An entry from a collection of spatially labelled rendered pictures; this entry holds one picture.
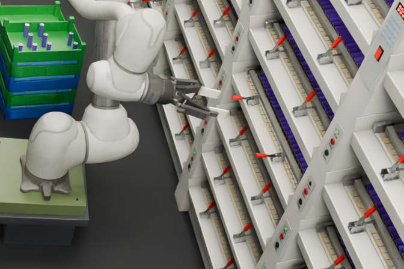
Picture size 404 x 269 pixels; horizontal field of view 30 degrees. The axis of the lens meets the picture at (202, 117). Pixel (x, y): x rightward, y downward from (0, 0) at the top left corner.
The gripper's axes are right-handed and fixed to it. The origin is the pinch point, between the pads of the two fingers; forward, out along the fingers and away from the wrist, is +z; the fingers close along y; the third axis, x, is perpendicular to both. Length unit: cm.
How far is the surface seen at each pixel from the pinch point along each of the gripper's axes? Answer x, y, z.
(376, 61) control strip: 49, 35, 8
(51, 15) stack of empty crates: -75, -139, -10
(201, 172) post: -58, -30, 34
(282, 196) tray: -9.4, 25.8, 21.0
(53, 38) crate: -61, -100, -18
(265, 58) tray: 11.1, -14.1, 16.9
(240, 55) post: -0.5, -30.3, 19.6
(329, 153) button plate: 18.8, 35.9, 14.5
